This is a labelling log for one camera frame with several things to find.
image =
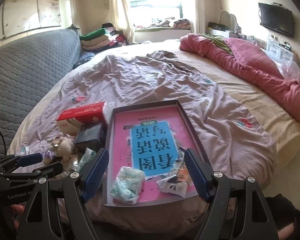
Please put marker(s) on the lilac wrinkled bed sheet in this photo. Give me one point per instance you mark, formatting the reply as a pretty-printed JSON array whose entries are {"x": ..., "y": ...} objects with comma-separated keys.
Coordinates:
[{"x": 235, "y": 142}]

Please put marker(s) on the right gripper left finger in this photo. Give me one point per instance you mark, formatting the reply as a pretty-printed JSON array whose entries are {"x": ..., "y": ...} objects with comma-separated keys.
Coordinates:
[{"x": 79, "y": 189}]

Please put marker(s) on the small plush toy bunch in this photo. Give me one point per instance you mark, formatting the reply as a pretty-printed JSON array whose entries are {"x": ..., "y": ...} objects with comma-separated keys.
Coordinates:
[{"x": 61, "y": 149}]

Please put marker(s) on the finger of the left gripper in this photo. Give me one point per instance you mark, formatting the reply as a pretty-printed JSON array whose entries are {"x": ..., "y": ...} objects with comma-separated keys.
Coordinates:
[
  {"x": 12, "y": 162},
  {"x": 47, "y": 171}
]

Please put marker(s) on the white drawer cabinet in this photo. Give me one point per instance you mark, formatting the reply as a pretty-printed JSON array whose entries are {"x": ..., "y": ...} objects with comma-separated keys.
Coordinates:
[{"x": 279, "y": 53}]

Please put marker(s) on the wall painting scroll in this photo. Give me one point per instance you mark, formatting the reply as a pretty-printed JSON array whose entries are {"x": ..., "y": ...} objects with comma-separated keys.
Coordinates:
[{"x": 23, "y": 15}]

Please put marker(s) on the green white tissue pack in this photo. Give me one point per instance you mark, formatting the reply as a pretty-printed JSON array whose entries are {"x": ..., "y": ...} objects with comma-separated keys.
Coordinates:
[{"x": 127, "y": 185}]

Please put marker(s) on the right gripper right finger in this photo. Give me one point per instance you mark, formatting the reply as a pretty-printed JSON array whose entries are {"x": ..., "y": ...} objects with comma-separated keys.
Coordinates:
[{"x": 214, "y": 188}]

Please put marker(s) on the dark blue patterned pillow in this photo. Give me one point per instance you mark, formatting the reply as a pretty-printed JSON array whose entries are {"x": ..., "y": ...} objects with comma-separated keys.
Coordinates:
[{"x": 85, "y": 57}]

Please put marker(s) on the dark tray with pink book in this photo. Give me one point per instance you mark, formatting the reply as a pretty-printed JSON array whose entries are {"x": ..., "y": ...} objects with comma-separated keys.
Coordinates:
[{"x": 153, "y": 138}]

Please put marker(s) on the red white tissue box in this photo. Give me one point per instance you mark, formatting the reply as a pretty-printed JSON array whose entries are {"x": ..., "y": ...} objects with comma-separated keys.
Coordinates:
[{"x": 71, "y": 120}]

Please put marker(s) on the grey quilted headboard cover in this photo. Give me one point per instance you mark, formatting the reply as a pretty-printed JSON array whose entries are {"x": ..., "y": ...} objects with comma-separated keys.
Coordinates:
[{"x": 29, "y": 68}]

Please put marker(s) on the stack of folded clothes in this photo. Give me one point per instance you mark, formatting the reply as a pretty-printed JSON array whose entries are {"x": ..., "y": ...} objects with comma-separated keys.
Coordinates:
[{"x": 103, "y": 39}]

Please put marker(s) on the clear plastic bag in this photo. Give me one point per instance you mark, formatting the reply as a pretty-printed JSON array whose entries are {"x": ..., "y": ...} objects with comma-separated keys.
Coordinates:
[{"x": 288, "y": 69}]

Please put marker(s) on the black wall television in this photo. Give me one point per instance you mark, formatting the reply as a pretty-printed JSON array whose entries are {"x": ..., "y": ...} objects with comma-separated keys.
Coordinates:
[{"x": 277, "y": 18}]

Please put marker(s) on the white crumpled snack wrapper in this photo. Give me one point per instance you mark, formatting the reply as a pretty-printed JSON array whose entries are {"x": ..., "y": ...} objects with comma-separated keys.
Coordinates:
[{"x": 177, "y": 180}]

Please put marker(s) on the mint green bagged item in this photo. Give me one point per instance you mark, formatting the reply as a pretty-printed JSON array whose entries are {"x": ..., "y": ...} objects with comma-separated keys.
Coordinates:
[{"x": 86, "y": 157}]

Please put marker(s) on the dark blue small box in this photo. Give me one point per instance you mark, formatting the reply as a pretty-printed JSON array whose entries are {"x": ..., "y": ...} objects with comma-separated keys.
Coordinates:
[{"x": 92, "y": 136}]

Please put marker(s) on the pink rolled quilt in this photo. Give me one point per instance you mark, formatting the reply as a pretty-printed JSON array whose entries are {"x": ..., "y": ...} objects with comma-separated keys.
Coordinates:
[{"x": 251, "y": 64}]

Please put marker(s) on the clothes on window sill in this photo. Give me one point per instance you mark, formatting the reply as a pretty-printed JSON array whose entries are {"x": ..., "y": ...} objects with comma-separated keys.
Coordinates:
[{"x": 171, "y": 22}]

